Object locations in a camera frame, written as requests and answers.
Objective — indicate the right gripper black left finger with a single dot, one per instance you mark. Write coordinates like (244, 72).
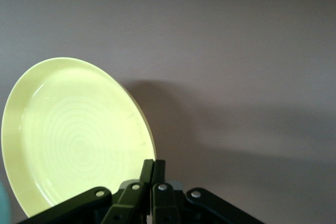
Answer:
(128, 203)

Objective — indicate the yellow round plate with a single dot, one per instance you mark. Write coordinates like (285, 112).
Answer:
(65, 129)

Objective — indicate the brown table cloth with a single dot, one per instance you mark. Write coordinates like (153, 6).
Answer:
(223, 77)

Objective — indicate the green round plate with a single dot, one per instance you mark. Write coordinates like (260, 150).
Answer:
(3, 200)

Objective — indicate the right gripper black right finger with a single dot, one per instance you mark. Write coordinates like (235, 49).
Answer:
(165, 205)

